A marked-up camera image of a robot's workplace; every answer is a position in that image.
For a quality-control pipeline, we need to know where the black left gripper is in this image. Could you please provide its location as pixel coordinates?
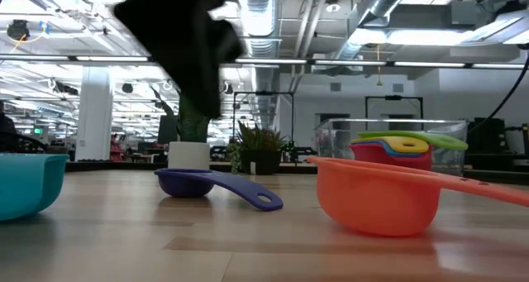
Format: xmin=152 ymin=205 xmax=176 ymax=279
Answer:
xmin=113 ymin=0 xmax=245 ymax=120

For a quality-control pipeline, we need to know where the dark blue measuring cup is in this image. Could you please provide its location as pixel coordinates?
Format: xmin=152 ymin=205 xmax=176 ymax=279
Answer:
xmin=154 ymin=168 xmax=285 ymax=213

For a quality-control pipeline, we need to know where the teal measuring cup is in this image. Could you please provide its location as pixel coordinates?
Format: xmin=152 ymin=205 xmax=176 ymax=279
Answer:
xmin=0 ymin=152 xmax=70 ymax=222

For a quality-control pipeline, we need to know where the red measuring cup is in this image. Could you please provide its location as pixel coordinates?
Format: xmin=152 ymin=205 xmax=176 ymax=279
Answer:
xmin=348 ymin=142 xmax=433 ymax=172

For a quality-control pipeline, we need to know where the orange measuring cup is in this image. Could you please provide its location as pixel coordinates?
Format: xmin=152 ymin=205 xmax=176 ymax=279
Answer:
xmin=307 ymin=155 xmax=529 ymax=238

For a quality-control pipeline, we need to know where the yellow measuring cup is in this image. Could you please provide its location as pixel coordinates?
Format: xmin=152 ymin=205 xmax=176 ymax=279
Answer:
xmin=350 ymin=135 xmax=431 ymax=155

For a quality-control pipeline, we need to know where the green measuring cup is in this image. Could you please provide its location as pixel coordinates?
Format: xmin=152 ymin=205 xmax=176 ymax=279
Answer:
xmin=356 ymin=130 xmax=469 ymax=152

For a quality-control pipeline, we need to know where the clear plastic basket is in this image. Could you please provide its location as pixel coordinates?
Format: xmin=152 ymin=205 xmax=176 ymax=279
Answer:
xmin=312 ymin=117 xmax=469 ymax=178

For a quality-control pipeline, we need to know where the snake plant in white pot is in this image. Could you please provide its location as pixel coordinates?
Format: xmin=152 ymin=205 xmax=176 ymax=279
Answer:
xmin=150 ymin=85 xmax=225 ymax=171

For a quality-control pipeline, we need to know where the rig beam with light strips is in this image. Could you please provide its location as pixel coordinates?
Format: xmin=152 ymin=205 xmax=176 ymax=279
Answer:
xmin=0 ymin=53 xmax=529 ymax=70

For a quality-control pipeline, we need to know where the succulent plant in dark pot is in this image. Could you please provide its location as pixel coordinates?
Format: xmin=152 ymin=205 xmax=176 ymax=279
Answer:
xmin=228 ymin=120 xmax=295 ymax=176

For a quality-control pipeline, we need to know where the white pillar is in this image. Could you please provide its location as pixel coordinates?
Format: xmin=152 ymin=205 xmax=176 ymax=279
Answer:
xmin=74 ymin=65 xmax=114 ymax=162

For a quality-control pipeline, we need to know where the black ceiling-mounted device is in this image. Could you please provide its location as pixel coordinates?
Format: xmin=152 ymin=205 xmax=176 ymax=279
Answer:
xmin=6 ymin=18 xmax=31 ymax=41

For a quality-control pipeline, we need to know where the person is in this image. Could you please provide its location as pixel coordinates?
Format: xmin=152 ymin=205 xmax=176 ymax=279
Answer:
xmin=0 ymin=101 xmax=46 ymax=153

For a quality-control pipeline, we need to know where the black background equipment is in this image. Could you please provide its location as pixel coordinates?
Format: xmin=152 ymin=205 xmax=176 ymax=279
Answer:
xmin=465 ymin=116 xmax=508 ymax=172

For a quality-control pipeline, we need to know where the black background rig frame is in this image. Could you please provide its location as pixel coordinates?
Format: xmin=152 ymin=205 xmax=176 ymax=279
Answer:
xmin=365 ymin=94 xmax=425 ymax=122
xmin=232 ymin=90 xmax=296 ymax=147

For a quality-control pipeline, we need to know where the silver ventilation duct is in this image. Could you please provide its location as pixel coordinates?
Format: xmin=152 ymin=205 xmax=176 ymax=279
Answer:
xmin=235 ymin=0 xmax=286 ymax=130

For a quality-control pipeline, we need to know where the long black arm cable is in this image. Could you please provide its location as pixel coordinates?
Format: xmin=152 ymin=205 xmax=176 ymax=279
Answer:
xmin=469 ymin=45 xmax=529 ymax=135

